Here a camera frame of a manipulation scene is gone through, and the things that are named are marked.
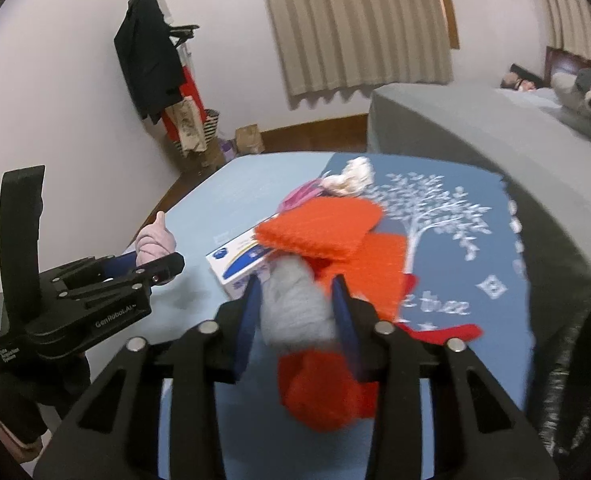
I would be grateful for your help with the striped bag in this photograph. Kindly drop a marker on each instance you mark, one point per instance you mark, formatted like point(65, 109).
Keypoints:
point(212, 127)

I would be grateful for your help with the white and blue tissue box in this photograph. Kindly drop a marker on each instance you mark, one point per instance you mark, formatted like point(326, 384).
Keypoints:
point(235, 260)

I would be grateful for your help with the black item on bed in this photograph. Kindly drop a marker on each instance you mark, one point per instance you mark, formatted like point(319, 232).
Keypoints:
point(520, 77)

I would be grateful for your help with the folded grey duvet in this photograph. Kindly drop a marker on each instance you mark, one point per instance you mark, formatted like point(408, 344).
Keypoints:
point(565, 90)

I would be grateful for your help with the white tissue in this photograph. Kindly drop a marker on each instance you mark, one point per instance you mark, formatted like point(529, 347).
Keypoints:
point(348, 176)

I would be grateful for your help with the wide beige curtain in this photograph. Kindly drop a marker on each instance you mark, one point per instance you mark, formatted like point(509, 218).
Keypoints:
point(355, 25)

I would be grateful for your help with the brown paper bag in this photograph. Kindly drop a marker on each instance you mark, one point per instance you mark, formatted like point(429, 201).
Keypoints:
point(248, 140)

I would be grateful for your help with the orange foam mesh sheet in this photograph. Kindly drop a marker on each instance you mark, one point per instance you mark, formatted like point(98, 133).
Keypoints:
point(320, 227)
point(375, 275)

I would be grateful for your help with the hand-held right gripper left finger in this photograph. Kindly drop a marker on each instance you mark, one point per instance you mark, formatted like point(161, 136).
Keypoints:
point(248, 320)

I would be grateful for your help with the beige printed paper bag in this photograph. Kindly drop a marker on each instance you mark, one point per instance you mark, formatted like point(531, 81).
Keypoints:
point(188, 125)

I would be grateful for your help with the small purple item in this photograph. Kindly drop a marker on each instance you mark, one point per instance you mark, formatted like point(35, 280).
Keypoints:
point(227, 150)

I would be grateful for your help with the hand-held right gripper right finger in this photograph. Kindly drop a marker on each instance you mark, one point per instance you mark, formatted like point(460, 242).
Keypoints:
point(343, 320)

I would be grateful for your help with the black coat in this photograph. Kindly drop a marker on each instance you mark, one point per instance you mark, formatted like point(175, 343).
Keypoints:
point(145, 55)

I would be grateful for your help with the blue tree-print cloth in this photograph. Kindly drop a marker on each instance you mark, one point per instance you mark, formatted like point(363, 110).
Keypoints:
point(455, 260)

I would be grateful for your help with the bin with black bag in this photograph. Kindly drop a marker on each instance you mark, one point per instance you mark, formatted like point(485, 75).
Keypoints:
point(585, 360)

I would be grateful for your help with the red bag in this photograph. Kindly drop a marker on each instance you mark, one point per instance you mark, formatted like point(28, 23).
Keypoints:
point(190, 82)

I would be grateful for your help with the bed with grey sheet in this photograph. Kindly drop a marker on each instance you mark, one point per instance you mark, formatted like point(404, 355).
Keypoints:
point(475, 130)

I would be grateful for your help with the grey cloth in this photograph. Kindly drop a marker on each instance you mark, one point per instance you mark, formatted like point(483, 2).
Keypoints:
point(295, 305)

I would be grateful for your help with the light blue tablecloth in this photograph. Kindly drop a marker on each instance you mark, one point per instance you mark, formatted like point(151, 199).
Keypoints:
point(235, 195)

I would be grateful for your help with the pale pink glove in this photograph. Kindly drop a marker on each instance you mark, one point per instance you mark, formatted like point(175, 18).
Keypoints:
point(153, 245)

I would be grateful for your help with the white lace cloth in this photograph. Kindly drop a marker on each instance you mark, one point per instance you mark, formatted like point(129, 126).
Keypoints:
point(518, 240)

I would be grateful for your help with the wooden window frame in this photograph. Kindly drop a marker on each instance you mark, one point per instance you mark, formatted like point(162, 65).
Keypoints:
point(448, 5)

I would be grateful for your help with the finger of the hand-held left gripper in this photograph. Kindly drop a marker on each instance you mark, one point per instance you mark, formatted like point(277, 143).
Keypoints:
point(160, 269)
point(120, 261)

